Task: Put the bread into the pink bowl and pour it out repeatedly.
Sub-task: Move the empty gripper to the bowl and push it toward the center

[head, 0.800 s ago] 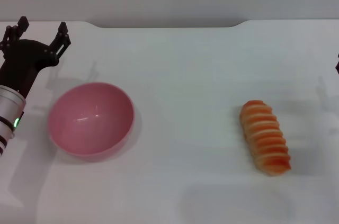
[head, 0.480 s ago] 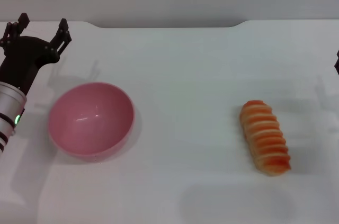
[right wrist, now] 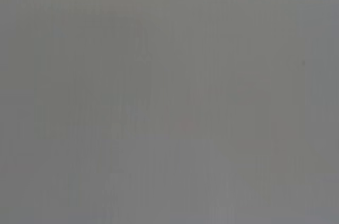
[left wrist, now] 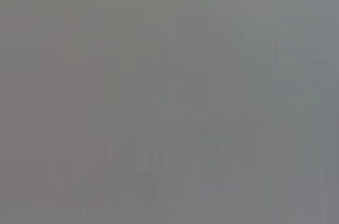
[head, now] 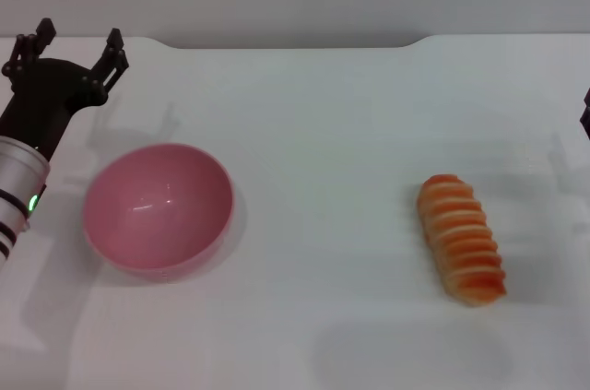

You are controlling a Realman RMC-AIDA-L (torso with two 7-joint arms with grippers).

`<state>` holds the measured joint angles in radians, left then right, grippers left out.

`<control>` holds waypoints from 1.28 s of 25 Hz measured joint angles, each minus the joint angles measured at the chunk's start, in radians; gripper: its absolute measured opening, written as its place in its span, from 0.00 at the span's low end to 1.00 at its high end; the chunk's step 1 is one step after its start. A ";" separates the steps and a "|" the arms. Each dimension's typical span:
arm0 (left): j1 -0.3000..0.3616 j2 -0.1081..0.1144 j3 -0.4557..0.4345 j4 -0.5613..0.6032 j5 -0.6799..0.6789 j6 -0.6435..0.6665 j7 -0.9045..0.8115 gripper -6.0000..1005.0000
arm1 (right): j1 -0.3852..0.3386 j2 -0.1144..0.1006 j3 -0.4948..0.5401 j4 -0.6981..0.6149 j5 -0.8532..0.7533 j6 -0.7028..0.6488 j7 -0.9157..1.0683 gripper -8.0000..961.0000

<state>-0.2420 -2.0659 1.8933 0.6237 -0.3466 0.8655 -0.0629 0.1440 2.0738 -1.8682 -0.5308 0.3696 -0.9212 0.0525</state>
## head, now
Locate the pink plastic bowl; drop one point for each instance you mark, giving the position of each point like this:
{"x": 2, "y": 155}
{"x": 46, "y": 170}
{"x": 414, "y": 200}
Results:
{"x": 159, "y": 210}

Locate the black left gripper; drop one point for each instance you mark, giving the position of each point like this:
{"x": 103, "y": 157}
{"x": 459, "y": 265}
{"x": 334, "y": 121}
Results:
{"x": 41, "y": 95}

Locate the orange striped bread loaf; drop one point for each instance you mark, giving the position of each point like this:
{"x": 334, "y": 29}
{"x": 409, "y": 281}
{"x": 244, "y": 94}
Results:
{"x": 461, "y": 238}

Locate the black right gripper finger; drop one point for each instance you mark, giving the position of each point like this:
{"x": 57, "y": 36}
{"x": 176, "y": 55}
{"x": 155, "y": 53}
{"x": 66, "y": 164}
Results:
{"x": 586, "y": 115}

